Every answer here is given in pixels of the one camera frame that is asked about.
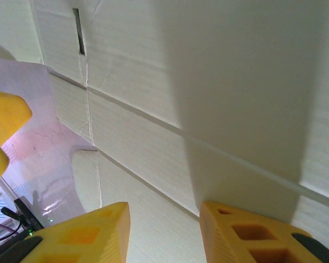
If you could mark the light green cloth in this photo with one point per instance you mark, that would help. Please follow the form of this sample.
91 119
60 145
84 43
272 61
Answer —
208 96

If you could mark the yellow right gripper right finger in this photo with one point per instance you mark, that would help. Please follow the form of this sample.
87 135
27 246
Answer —
222 235

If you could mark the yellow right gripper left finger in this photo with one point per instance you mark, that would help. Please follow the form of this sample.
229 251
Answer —
98 233

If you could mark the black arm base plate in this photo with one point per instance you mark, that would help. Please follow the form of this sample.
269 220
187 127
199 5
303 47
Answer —
27 216

